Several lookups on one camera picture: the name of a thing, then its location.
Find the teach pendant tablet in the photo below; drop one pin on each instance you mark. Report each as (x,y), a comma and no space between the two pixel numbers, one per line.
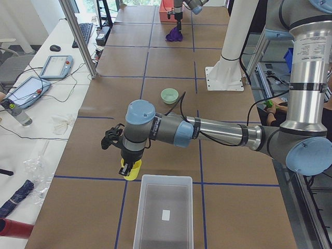
(29,92)
(57,67)

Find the clear water bottle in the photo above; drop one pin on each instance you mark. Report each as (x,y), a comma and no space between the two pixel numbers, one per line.
(17,112)

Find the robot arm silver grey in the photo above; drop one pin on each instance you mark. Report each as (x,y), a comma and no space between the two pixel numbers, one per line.
(300,142)

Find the purple cloth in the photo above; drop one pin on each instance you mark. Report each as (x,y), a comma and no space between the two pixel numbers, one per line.
(175,35)

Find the black keyboard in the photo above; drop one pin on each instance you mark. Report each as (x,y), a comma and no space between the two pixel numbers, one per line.
(86,29)

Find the mint green bowl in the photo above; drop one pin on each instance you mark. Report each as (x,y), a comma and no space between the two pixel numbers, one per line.
(169,95)

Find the red cylinder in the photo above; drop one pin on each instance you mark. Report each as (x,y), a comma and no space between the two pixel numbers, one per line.
(15,229)

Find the grey office chair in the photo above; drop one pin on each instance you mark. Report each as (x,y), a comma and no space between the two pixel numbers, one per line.
(13,66)

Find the black power box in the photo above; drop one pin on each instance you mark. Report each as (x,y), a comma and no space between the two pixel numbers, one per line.
(102,36)

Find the coral pink bin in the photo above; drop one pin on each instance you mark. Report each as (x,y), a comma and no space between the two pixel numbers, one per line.
(165,7)

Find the crumpled clear plastic wrap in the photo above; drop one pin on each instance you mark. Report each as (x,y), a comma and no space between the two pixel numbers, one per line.
(40,173)

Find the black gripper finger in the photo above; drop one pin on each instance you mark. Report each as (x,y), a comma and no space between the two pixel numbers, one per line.
(125,168)
(178,25)

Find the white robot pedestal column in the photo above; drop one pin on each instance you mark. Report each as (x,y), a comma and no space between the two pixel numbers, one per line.
(226,75)

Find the near teach pendant tablet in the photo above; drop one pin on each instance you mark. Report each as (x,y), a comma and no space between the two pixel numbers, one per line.
(29,92)

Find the yellow plastic cup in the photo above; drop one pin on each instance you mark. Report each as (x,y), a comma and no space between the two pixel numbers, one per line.
(132,175)

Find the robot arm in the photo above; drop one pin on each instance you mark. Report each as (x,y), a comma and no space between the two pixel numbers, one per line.
(195,6)

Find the clear plastic storage box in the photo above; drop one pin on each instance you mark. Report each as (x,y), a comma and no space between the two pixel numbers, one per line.
(165,212)

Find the green handheld object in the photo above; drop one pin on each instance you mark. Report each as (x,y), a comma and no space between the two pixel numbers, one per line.
(268,103)

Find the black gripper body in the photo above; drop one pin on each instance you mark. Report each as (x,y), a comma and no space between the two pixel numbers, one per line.
(131,155)
(178,11)

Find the black computer mouse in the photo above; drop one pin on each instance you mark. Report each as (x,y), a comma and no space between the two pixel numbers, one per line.
(55,48)

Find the folded dark blue umbrella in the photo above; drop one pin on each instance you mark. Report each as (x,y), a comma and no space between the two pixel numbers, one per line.
(16,198)

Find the far teach pendant tablet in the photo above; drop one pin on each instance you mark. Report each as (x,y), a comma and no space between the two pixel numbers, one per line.
(57,67)

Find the aluminium frame post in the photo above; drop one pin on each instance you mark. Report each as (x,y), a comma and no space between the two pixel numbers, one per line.
(78,37)

